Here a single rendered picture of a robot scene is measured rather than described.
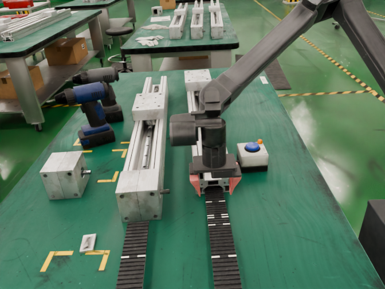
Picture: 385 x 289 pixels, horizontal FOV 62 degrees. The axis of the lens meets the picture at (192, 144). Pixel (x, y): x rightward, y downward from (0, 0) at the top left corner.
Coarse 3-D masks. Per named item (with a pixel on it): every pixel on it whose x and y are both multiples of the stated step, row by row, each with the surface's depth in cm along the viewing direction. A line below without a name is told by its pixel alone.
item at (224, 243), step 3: (225, 240) 69; (228, 240) 69; (231, 240) 68; (210, 243) 68; (213, 243) 68; (216, 243) 68; (219, 243) 68; (222, 243) 68; (225, 243) 68; (228, 243) 68; (231, 243) 68; (210, 246) 68; (213, 246) 67; (216, 246) 67; (219, 246) 67; (222, 246) 67; (225, 246) 67; (228, 246) 67; (231, 246) 67
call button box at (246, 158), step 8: (240, 144) 98; (240, 152) 95; (248, 152) 94; (256, 152) 94; (264, 152) 94; (240, 160) 95; (248, 160) 93; (256, 160) 93; (264, 160) 93; (240, 168) 96; (248, 168) 94; (256, 168) 94; (264, 168) 95
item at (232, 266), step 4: (216, 264) 63; (220, 264) 63; (224, 264) 63; (228, 264) 63; (232, 264) 63; (236, 264) 63; (216, 268) 62; (220, 268) 62; (224, 268) 62; (228, 268) 62; (232, 268) 62; (236, 268) 62
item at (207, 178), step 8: (192, 96) 128; (192, 104) 121; (200, 128) 112; (200, 136) 107; (200, 144) 95; (192, 152) 92; (200, 152) 91; (192, 160) 97; (200, 176) 87; (208, 176) 87; (200, 184) 87; (208, 184) 87; (216, 184) 87; (224, 184) 87
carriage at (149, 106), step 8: (136, 96) 121; (144, 96) 120; (152, 96) 120; (160, 96) 119; (136, 104) 114; (144, 104) 113; (152, 104) 113; (160, 104) 112; (136, 112) 110; (144, 112) 110; (152, 112) 110; (160, 112) 110; (136, 120) 111; (152, 120) 113
